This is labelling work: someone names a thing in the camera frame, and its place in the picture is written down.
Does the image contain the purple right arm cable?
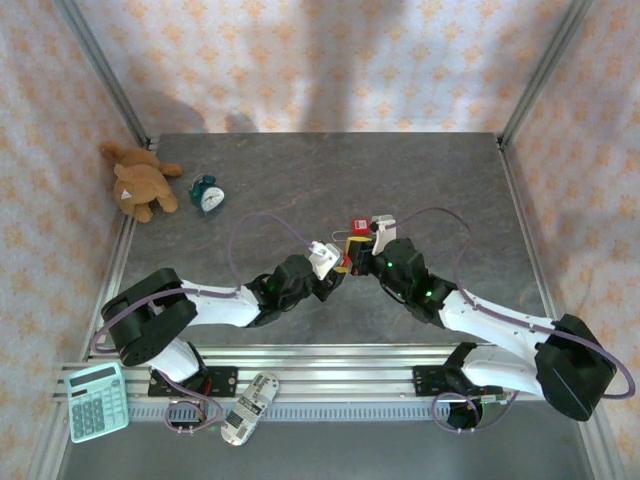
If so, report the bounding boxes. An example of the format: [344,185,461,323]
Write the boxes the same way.
[392,207,637,434]

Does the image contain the aluminium frame post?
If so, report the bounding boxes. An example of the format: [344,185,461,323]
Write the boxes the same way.
[499,0,594,149]
[52,0,151,146]

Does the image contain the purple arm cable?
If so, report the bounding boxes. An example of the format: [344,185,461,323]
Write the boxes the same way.
[91,212,316,436]
[392,207,637,434]

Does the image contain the aluminium table side rail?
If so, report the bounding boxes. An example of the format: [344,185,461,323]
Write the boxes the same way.
[497,139,571,359]
[79,214,139,361]

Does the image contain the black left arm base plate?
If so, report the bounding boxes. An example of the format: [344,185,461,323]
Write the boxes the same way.
[148,366,239,400]

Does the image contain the slotted grey cable duct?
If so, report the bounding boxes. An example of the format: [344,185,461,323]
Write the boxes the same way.
[128,403,451,422]

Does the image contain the aluminium mounting rail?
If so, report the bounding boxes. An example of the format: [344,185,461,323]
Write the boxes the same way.
[52,344,599,404]

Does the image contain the printed white black can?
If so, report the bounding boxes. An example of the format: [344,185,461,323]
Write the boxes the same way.
[219,370,281,446]

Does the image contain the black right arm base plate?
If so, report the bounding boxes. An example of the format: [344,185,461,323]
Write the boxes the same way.
[412,364,501,399]

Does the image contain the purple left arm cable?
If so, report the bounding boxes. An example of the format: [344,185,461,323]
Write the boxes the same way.
[91,212,316,436]

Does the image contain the orange patterned white fabric backdrop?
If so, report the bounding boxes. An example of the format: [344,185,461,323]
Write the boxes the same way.
[0,0,640,480]

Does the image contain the brown teddy bear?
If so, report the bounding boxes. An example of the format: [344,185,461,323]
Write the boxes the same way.
[98,141,184,224]

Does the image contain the mint green calculator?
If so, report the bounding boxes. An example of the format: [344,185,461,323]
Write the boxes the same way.
[63,362,131,444]

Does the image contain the teal alarm clock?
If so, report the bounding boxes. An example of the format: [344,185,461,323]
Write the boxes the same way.
[188,173,225,216]

